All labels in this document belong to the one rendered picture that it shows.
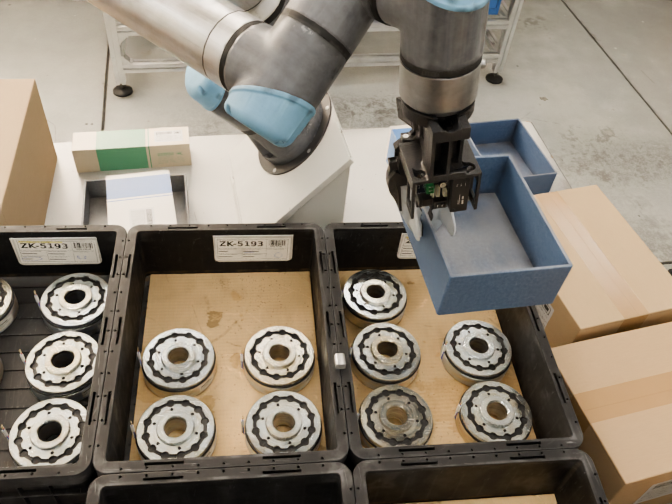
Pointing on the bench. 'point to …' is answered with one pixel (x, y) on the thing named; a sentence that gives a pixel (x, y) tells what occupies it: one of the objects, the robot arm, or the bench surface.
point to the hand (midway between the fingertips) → (423, 222)
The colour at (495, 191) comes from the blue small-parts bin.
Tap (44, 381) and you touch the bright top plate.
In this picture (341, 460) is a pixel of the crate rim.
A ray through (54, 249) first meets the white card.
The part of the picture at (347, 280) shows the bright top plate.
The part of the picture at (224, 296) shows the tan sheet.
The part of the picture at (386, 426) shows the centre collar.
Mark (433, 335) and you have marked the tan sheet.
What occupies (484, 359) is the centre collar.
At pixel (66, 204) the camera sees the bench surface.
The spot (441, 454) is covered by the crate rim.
